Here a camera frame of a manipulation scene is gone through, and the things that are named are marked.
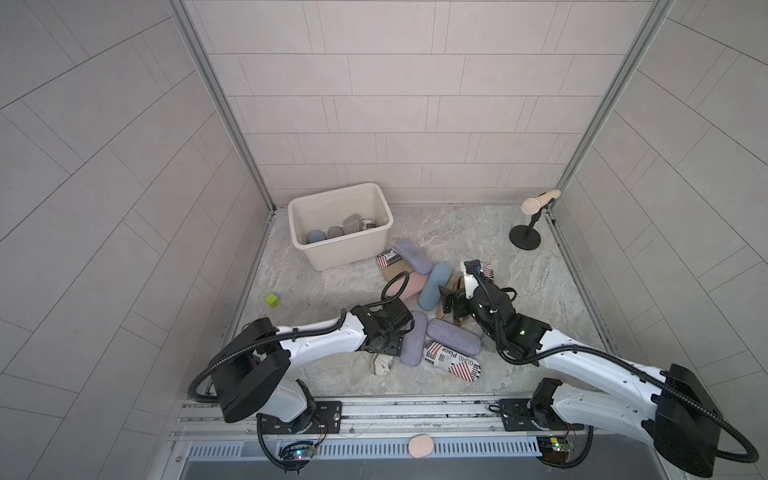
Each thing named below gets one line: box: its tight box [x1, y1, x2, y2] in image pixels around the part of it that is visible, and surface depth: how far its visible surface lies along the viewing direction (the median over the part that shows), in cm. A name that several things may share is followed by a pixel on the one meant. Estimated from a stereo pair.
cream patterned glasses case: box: [372, 354, 394, 375], surface depth 79 cm
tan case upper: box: [383, 259, 414, 282], surface depth 98 cm
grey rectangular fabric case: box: [342, 213, 362, 234], surface depth 107 cm
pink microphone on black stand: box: [509, 189, 561, 251], surface depth 107 cm
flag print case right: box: [480, 260, 494, 280], surface depth 98 cm
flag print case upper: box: [376, 248, 403, 268], surface depth 99 cm
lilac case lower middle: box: [400, 311, 428, 367], surface depth 81 cm
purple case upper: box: [395, 238, 433, 276], surface depth 96 cm
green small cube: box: [265, 294, 281, 308], surface depth 91 cm
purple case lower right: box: [426, 318, 482, 356], surface depth 84 cm
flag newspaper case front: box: [423, 340, 481, 383], surface depth 79 cm
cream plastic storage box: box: [288, 183, 394, 272], surface depth 100 cm
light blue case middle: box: [419, 262, 452, 311], surface depth 93 cm
